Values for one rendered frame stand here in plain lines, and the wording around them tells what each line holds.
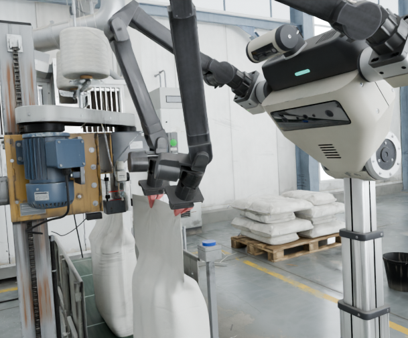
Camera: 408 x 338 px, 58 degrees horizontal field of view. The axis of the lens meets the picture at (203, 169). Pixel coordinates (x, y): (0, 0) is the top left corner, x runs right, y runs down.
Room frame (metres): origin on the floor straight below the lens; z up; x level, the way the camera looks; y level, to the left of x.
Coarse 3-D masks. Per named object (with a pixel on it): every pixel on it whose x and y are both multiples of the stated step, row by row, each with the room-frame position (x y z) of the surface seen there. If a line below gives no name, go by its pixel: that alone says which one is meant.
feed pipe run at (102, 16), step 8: (80, 0) 4.82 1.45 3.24; (88, 0) 4.70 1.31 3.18; (96, 0) 4.77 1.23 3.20; (104, 0) 3.74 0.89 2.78; (112, 0) 3.72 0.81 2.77; (120, 0) 3.76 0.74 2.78; (80, 8) 5.00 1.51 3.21; (88, 8) 4.95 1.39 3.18; (104, 8) 3.73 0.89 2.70; (112, 8) 3.73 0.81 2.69; (120, 8) 3.77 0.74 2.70; (80, 16) 5.23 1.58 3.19; (88, 16) 3.75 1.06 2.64; (96, 16) 3.73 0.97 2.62; (104, 16) 3.72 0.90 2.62; (80, 24) 3.72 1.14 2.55; (88, 24) 3.72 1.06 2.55; (96, 24) 3.73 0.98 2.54; (104, 24) 3.74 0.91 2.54
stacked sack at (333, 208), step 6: (330, 204) 4.46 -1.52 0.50; (336, 204) 4.46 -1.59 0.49; (342, 204) 4.47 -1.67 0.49; (306, 210) 4.29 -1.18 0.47; (312, 210) 4.23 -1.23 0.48; (318, 210) 4.23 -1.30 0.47; (324, 210) 4.26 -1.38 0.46; (330, 210) 4.32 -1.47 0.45; (336, 210) 4.37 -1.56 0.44; (342, 210) 4.42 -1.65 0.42; (300, 216) 4.35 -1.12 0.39; (306, 216) 4.26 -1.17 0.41; (312, 216) 4.18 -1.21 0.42; (318, 216) 4.22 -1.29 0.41
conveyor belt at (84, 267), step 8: (80, 264) 2.93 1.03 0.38; (88, 264) 2.92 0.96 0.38; (80, 272) 2.72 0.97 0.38; (88, 272) 2.71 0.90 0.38; (88, 280) 2.54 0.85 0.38; (88, 288) 2.38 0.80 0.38; (88, 296) 2.24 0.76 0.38; (88, 304) 2.12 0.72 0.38; (88, 312) 2.01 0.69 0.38; (96, 312) 2.01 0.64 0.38; (88, 320) 1.91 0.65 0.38; (96, 320) 1.91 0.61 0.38; (104, 320) 1.90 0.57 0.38; (88, 328) 1.82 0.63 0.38; (96, 328) 1.82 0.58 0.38; (104, 328) 1.81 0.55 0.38; (88, 336) 1.74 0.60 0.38; (96, 336) 1.73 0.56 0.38; (104, 336) 1.73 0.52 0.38; (112, 336) 1.72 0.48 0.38; (128, 336) 1.72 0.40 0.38
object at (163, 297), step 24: (144, 216) 1.40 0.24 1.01; (168, 216) 1.15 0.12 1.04; (144, 240) 1.41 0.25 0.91; (168, 240) 1.16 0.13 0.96; (144, 264) 1.32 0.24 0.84; (168, 264) 1.18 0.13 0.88; (144, 288) 1.22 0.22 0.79; (168, 288) 1.12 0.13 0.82; (192, 288) 1.13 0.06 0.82; (144, 312) 1.21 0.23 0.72; (168, 312) 1.10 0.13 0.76; (192, 312) 1.11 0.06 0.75; (144, 336) 1.21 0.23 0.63; (168, 336) 1.09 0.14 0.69; (192, 336) 1.09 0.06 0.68
